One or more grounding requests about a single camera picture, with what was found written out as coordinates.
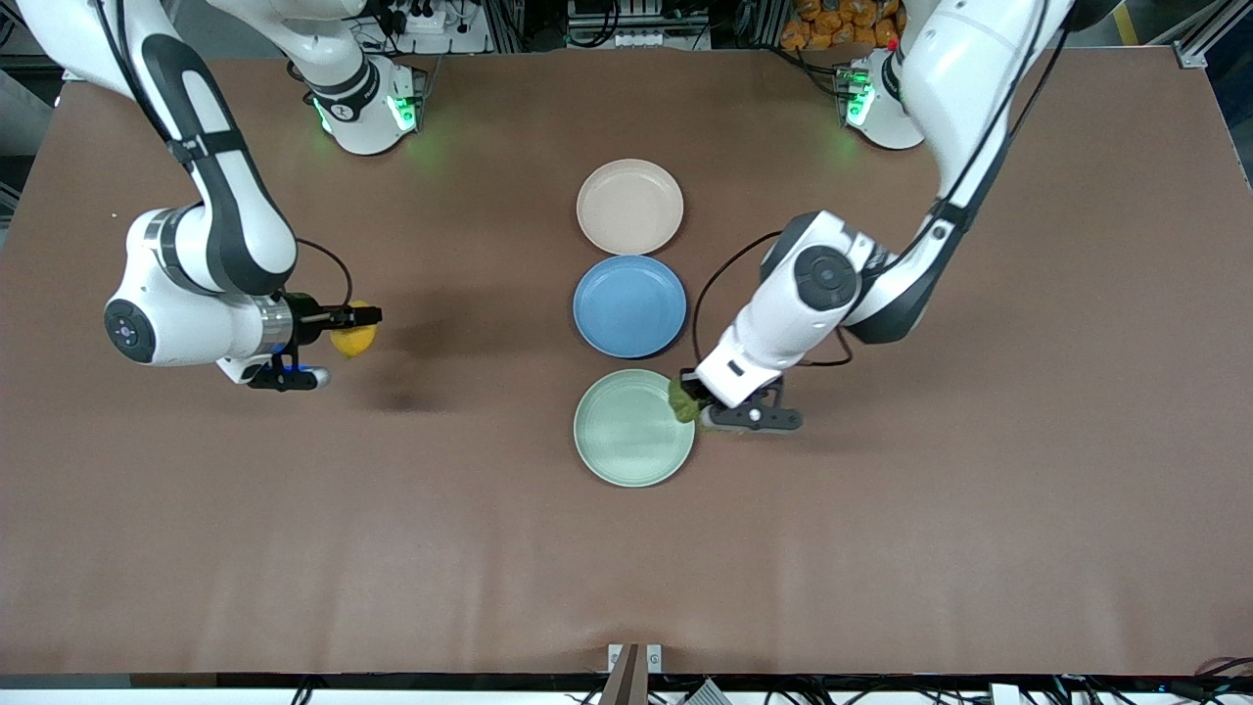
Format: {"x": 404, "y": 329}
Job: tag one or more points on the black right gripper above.
{"x": 311, "y": 320}

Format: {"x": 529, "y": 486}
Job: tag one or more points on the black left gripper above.
{"x": 713, "y": 399}

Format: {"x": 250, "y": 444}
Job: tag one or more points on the green lettuce leaf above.
{"x": 685, "y": 401}

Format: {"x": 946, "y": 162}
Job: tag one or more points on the yellow lemon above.
{"x": 352, "y": 343}

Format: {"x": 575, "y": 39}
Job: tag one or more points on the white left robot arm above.
{"x": 964, "y": 88}

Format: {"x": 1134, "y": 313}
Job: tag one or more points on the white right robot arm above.
{"x": 176, "y": 323}

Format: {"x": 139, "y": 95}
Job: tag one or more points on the pale green plate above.
{"x": 631, "y": 431}

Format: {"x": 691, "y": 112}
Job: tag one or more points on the blue plate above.
{"x": 629, "y": 305}

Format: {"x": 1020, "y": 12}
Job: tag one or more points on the beige plate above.
{"x": 629, "y": 206}

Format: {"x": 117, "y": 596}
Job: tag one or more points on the white power strip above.
{"x": 421, "y": 20}
{"x": 651, "y": 39}

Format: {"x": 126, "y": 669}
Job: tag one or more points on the bag of orange fruits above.
{"x": 842, "y": 24}

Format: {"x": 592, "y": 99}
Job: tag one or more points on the metal bracket with post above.
{"x": 626, "y": 676}

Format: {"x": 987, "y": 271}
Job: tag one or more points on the aluminium frame profile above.
{"x": 1209, "y": 34}

